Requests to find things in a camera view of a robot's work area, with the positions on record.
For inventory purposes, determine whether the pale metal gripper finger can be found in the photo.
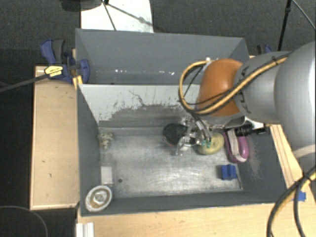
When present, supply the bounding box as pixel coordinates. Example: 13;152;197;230
178;135;196;146
172;143;192;157

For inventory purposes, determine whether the black oval brush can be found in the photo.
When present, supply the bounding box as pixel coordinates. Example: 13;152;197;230
162;123;191;148

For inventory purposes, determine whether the pale yellow round sponge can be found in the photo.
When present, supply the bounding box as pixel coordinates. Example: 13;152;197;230
197;132;225;156

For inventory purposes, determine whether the grey metal bin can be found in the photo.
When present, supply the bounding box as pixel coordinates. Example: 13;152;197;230
75;28;288;217

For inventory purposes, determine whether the blue block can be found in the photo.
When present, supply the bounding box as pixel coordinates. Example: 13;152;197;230
216;164;237;181

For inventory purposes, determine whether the pale wood flat board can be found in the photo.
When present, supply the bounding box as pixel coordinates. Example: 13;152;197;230
29;65;80;211

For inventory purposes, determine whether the black cylinder on white bracket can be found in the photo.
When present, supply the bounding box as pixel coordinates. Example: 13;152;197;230
224;120;269;137

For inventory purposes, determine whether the purple and white ring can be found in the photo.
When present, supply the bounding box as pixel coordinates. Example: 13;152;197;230
223;129;249;164

